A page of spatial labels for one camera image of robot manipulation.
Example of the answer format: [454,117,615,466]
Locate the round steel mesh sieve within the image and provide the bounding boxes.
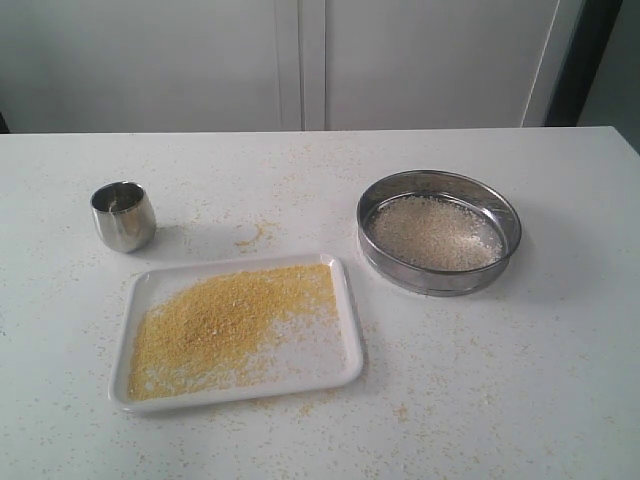
[356,170,522,297]

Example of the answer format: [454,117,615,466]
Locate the stainless steel cup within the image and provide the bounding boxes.
[90,181,156,254]

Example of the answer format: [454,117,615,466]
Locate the yellow white grain pile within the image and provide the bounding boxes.
[369,196,502,271]

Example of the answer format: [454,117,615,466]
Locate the yellow millet grains on tray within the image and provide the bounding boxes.
[127,263,337,401]

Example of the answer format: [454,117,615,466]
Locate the white plastic tray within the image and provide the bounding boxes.
[109,253,363,414]

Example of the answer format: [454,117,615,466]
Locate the white cabinet doors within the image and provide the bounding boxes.
[1,1,583,133]

